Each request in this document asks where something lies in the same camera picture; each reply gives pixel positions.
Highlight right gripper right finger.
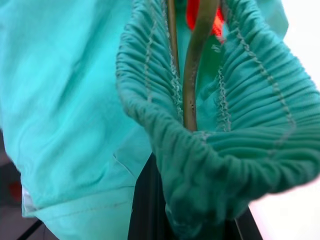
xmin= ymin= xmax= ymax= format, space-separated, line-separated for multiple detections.
xmin=226 ymin=207 xmax=264 ymax=240

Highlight green shorts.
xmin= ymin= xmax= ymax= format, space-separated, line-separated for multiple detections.
xmin=0 ymin=0 xmax=320 ymax=240

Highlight olive wire hanger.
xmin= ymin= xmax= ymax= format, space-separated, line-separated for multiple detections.
xmin=166 ymin=0 xmax=221 ymax=132

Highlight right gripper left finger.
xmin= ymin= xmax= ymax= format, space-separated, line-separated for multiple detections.
xmin=127 ymin=153 xmax=176 ymax=240

